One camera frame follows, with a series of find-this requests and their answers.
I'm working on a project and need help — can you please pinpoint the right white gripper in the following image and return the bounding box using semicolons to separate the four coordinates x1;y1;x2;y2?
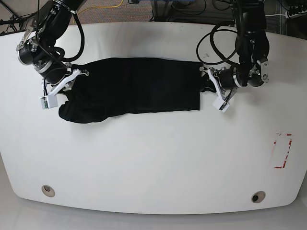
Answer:
42;63;89;96

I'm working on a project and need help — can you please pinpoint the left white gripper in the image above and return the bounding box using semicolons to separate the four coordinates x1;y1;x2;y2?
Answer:
200;66;240;102

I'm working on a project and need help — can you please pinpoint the black T-shirt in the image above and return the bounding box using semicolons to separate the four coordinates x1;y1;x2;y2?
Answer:
59;57;201;124

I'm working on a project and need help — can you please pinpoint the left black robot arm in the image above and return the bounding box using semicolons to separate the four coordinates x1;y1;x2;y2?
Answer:
201;0;270;102

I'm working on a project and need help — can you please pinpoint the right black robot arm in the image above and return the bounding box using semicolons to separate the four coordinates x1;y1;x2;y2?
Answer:
16;0;85;86

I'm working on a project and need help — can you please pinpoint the black tripod stand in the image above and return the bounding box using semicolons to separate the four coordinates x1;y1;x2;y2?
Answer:
0;0;36;36

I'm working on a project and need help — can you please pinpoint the red tape rectangle marker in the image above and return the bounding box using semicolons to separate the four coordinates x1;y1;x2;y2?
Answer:
272;133;292;169

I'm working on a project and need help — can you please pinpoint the white power strip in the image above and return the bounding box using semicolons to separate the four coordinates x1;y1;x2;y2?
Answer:
285;5;307;19

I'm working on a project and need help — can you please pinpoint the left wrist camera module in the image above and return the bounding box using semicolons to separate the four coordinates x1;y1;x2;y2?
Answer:
213;98;230;113

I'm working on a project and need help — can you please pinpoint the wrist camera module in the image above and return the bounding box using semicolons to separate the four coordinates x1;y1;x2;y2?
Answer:
213;98;230;113
40;95;58;109

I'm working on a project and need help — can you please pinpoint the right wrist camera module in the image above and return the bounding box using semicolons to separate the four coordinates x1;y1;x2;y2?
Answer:
40;95;58;109

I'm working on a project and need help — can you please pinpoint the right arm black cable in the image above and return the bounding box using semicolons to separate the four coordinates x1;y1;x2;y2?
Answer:
51;11;86;63

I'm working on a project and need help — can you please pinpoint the yellow cable on floor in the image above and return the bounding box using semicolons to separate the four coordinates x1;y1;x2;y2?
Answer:
71;0;124;24

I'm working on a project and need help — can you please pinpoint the left table cable grommet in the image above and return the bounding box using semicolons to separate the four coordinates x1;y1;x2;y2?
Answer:
41;185;55;197

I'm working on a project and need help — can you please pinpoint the table cable grommet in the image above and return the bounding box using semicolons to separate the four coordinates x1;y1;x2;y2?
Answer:
251;191;266;204
41;185;55;197

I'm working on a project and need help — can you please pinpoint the right table cable grommet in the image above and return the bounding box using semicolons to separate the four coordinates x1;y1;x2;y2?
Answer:
251;191;266;204

